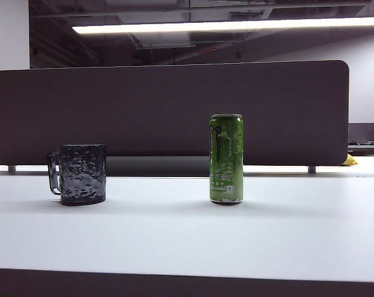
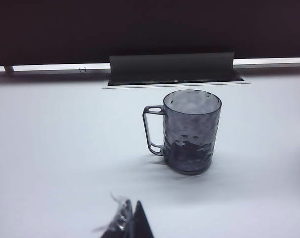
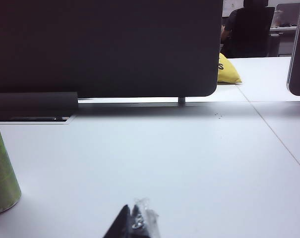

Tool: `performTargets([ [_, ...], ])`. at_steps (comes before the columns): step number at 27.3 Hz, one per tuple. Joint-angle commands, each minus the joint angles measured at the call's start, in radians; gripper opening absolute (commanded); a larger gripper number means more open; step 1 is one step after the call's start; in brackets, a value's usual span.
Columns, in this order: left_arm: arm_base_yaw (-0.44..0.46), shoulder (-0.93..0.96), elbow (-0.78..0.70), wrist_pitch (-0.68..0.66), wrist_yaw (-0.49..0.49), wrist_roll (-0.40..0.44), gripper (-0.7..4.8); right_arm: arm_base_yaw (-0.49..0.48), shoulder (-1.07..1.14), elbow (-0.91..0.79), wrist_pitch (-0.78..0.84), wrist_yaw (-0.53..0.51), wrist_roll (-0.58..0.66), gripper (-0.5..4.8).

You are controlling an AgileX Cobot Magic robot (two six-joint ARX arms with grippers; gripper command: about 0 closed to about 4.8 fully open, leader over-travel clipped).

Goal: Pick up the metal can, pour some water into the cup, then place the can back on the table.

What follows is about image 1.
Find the green energy drink can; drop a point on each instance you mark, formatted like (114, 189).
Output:
(227, 173)

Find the dark grey desk divider panel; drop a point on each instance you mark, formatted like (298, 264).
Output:
(143, 108)

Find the dark textured glass mug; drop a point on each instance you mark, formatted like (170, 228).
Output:
(81, 176)

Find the long ceiling light strip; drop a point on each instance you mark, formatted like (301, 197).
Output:
(205, 26)

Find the grey divider foot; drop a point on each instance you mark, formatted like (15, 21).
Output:
(311, 169)
(12, 168)

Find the yellow object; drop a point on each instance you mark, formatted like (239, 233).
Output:
(350, 161)

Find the dark background desk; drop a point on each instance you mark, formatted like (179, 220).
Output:
(366, 148)

